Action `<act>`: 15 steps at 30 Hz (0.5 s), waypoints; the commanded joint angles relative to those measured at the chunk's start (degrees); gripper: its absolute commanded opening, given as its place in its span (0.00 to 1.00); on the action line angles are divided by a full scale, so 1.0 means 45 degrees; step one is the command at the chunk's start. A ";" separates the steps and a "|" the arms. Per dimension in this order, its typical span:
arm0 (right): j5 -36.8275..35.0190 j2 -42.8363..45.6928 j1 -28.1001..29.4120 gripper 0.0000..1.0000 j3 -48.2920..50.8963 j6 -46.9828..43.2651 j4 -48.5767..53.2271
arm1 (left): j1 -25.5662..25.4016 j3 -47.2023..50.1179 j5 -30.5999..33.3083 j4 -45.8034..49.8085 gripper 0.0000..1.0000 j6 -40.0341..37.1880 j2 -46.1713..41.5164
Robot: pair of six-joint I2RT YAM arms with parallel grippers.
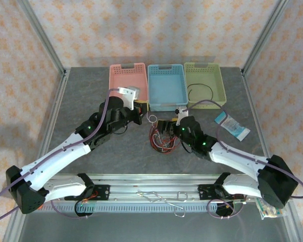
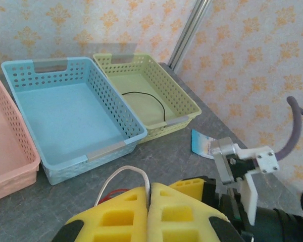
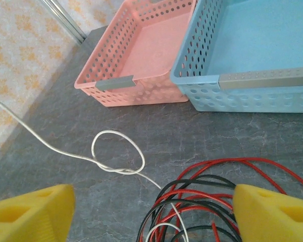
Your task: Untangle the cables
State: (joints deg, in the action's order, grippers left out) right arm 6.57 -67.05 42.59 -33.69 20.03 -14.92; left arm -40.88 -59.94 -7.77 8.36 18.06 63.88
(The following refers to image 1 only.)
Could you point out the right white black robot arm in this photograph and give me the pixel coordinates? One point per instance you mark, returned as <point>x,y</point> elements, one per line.
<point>234,161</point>

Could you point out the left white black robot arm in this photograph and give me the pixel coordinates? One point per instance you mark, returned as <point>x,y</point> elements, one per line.
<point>53,161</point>

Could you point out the pink plastic basket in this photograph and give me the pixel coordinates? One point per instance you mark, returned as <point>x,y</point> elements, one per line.
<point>127,80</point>

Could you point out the blue plastic basket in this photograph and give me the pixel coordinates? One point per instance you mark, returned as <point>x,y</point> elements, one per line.
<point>166,85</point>

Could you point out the blue white plastic packet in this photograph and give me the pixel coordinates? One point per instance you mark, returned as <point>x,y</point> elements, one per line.
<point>232,126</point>

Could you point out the green plastic basket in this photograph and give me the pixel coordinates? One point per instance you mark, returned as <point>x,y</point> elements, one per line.
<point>204,75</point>

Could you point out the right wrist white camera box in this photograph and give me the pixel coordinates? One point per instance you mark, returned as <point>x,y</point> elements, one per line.
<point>183,116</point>

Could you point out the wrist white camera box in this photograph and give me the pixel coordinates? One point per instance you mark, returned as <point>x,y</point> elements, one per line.
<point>128,95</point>
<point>183,116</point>

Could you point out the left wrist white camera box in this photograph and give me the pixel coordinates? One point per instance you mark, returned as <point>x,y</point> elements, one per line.
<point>128,95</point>

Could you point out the aluminium mounting rail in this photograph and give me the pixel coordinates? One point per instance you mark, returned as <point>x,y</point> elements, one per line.
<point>151,181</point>

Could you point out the aluminium side rail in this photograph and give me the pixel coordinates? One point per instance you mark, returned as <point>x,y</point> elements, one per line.
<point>56,108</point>
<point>250,93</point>

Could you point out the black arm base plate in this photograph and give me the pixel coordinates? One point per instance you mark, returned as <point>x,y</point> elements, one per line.
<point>203,191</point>
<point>103,192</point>

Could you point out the aluminium frame post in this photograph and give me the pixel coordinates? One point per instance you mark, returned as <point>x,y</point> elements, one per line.
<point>43,35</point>
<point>265,35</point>

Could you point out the small packet at rail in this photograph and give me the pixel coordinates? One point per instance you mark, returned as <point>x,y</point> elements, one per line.
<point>267,213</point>

